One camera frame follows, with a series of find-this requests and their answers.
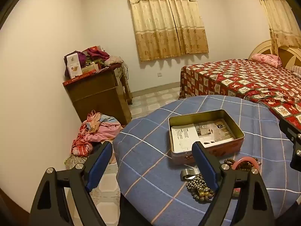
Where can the brown wooden cabinet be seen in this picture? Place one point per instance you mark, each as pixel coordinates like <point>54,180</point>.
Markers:
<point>98,96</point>

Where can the maroon cloth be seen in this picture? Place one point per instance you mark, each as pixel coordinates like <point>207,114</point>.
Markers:
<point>97,53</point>

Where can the striped pillow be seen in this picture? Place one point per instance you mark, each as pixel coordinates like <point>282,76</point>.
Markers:
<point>296,71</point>

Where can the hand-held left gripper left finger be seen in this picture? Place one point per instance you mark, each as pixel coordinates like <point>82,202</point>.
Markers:
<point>100,167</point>

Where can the rectangular metal tin box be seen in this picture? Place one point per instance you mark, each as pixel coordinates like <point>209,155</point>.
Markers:
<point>185,156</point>

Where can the printed photo brochure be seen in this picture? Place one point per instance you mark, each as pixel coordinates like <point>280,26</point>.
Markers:
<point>214,130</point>

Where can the grey patterned cloth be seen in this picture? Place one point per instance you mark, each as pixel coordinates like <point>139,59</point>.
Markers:
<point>75,161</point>

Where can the pale beige cloth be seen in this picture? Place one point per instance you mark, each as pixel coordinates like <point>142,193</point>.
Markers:
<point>114,60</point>

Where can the narrow beige patterned curtain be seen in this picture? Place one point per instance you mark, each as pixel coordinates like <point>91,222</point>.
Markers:
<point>279,16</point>

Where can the wide beige patterned curtain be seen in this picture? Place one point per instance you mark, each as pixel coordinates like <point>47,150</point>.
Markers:
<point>164,21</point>

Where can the bed with red patterned cover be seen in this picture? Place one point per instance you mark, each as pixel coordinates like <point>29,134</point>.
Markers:
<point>244,80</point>

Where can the white product box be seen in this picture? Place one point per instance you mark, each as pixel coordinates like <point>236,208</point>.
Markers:
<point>74,66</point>

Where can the flat red box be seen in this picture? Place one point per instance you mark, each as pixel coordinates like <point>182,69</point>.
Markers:
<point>77,79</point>

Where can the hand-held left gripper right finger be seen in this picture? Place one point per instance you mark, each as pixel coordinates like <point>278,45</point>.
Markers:
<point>204,162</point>

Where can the pile of colourful clothes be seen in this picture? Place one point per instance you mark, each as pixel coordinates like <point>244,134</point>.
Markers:
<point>98,131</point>

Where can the pink pillow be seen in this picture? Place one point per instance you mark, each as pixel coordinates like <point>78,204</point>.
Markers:
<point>267,59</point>

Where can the beige wooden headboard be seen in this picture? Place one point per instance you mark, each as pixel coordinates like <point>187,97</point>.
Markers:
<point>263,48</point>

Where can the silver metal wristwatch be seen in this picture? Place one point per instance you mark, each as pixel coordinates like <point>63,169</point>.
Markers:
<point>188,173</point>

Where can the pink bangle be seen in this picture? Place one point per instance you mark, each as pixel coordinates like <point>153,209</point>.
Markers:
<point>245,159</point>

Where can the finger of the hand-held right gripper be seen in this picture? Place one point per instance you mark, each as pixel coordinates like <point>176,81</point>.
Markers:
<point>292,131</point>

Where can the purple cloth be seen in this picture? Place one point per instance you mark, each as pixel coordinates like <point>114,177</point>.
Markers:
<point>81,57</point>

